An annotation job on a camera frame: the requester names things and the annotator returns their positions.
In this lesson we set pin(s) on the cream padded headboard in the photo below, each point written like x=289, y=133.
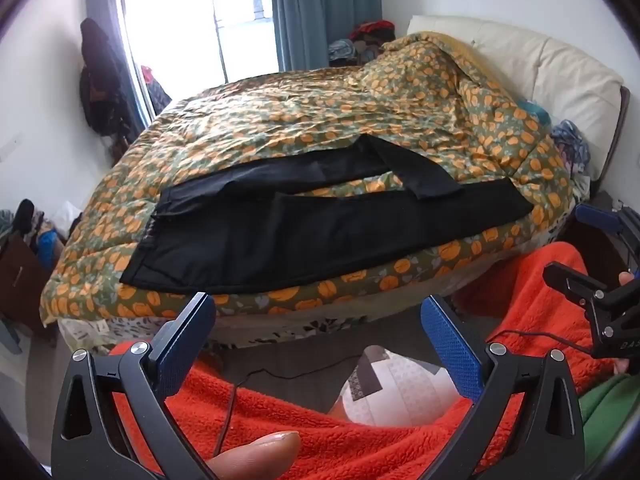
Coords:
x=550, y=65

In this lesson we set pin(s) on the orange fleece blanket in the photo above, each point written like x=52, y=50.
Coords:
x=320, y=440

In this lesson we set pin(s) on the person's left hand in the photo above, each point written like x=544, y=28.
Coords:
x=260, y=452

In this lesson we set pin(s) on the blue bag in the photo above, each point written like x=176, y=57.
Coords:
x=47, y=247

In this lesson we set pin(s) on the pile of clothes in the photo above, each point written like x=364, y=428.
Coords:
x=362, y=42

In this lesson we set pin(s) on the black pants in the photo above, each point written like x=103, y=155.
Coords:
x=310, y=230

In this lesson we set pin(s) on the green cloth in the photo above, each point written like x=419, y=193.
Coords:
x=612, y=410

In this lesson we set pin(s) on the brown wooden cabinet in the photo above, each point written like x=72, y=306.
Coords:
x=20, y=285

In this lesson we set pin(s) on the dark hanging clothes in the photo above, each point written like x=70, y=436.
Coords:
x=102, y=90

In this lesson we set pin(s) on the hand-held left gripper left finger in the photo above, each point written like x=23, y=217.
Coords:
x=182, y=347

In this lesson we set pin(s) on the window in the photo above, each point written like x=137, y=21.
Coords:
x=200, y=25

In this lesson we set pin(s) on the person's right hand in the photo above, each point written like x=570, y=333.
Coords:
x=626, y=278

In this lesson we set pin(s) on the orange floral quilt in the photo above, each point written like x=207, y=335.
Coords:
x=320, y=115

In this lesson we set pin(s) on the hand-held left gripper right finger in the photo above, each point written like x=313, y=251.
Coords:
x=452, y=347

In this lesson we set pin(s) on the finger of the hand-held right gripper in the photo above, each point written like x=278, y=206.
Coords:
x=597, y=218
x=570, y=280

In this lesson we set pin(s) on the black bundle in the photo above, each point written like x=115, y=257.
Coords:
x=24, y=214

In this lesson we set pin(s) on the blue curtain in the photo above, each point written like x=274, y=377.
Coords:
x=322, y=10

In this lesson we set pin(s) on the blue patterned cloth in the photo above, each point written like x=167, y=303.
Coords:
x=572, y=147

